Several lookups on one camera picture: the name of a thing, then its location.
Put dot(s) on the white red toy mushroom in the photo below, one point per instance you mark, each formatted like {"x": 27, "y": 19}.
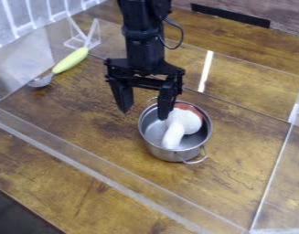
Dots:
{"x": 184, "y": 122}

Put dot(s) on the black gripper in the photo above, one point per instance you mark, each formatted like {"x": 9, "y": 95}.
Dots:
{"x": 145, "y": 70}

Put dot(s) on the green handled metal spoon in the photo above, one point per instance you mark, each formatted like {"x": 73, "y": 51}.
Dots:
{"x": 65, "y": 65}

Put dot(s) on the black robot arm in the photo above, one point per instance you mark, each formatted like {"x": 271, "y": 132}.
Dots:
{"x": 144, "y": 17}

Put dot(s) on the clear acrylic stand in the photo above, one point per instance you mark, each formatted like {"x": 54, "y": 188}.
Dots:
{"x": 81, "y": 39}

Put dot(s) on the silver metal pot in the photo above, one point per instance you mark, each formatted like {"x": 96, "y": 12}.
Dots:
{"x": 192, "y": 151}

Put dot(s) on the black strip on table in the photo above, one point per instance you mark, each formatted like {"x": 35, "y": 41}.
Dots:
{"x": 247, "y": 19}

